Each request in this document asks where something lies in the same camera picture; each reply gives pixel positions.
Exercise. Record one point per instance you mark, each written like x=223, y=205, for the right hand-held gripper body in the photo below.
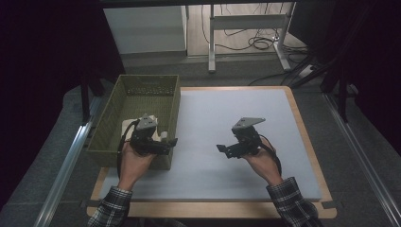
x=247, y=138

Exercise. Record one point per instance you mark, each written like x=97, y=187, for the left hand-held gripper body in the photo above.
x=143, y=138

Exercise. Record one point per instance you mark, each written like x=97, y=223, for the green plastic basket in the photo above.
x=138, y=94

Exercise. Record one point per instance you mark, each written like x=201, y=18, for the person's left hand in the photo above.
x=135, y=165

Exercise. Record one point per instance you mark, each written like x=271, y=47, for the person's right hand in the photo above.
x=265, y=165

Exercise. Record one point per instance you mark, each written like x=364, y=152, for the black stand legs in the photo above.
x=85, y=94
x=342, y=94

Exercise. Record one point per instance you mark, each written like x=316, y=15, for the black tape piece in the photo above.
x=93, y=203
x=329, y=204

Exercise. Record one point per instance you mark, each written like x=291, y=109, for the white power strip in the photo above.
x=306, y=71

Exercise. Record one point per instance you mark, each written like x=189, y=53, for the white cabinet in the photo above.
x=145, y=30

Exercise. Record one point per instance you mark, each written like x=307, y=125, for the dark curtain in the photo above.
x=378, y=63
x=41, y=78

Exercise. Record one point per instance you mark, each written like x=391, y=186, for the white metal desk frame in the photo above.
x=246, y=22

